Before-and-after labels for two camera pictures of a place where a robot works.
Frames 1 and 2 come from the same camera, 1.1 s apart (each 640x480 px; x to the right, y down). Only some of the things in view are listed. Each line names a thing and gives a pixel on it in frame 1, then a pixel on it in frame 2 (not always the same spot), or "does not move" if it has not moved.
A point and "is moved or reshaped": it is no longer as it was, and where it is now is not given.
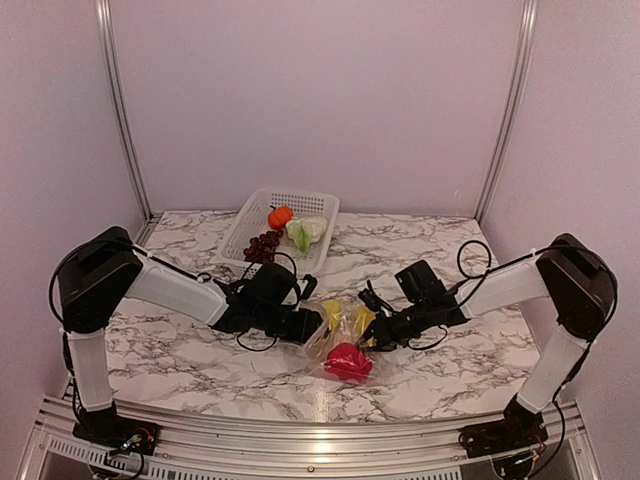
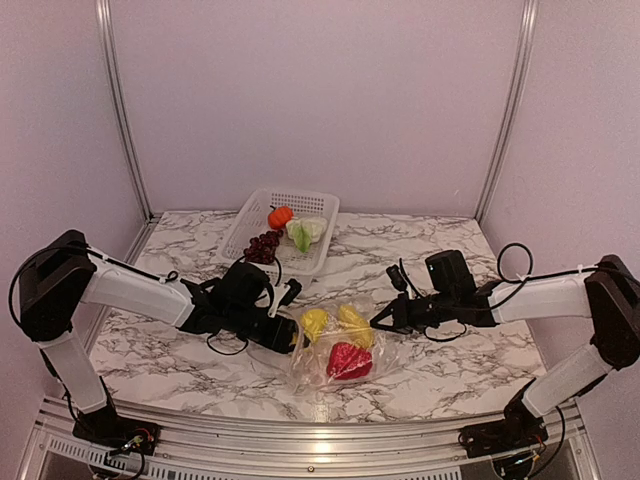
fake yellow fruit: (333, 309) is moved or reshaped
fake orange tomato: (279, 216) does not move
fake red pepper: (347, 363) does not move
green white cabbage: (305, 231) does not move
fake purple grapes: (263, 248) does not move
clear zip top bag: (335, 350) is moved or reshaped
